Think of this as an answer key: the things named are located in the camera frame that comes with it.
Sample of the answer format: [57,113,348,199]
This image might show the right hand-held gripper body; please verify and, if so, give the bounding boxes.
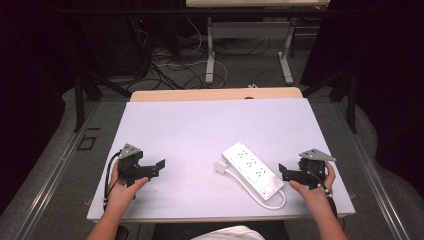
[297,148,337,191]

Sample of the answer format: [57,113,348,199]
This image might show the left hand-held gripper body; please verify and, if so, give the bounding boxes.
[118,143,145,188]

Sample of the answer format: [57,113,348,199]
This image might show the person's right hand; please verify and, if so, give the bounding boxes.
[288,161,337,218]

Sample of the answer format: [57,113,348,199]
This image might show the person's left hand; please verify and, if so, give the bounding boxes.
[105,161,150,218]

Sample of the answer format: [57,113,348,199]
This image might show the white power strip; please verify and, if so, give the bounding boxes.
[221,140,285,202]

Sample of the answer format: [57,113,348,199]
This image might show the white table mat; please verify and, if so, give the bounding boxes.
[86,97,356,223]

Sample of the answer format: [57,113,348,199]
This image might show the person's dark pants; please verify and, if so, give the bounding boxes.
[150,220,292,240]

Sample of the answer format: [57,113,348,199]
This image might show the white power plug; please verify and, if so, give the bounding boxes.
[214,160,230,175]

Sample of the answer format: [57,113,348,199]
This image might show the black chair part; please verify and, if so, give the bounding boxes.
[115,224,130,240]

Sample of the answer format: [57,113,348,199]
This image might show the black metal stand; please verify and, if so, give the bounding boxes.
[73,70,133,133]
[300,68,360,135]

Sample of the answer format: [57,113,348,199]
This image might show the person's white shirt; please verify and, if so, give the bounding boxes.
[190,225,267,240]

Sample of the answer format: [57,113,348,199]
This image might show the black computer tower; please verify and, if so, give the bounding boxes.
[79,14,153,78]

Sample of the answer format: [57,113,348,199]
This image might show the white desk with metal legs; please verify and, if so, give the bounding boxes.
[185,0,332,86]

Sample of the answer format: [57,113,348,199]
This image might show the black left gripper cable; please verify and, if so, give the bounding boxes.
[103,150,123,212]

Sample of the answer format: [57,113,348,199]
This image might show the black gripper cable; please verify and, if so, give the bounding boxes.
[305,165,339,221]
[103,150,123,212]

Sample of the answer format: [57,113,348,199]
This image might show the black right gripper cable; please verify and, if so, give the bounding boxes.
[305,165,339,221]

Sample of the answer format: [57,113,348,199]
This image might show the white power strip cable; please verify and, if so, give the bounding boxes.
[224,168,287,211]

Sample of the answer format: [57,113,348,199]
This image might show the aluminium floor rail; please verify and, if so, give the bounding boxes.
[12,100,102,240]
[332,101,412,240]

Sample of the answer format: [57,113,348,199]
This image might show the black floor cables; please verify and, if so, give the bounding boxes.
[126,36,278,91]

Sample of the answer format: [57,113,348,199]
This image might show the white floor cable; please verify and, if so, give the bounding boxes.
[155,59,230,90]

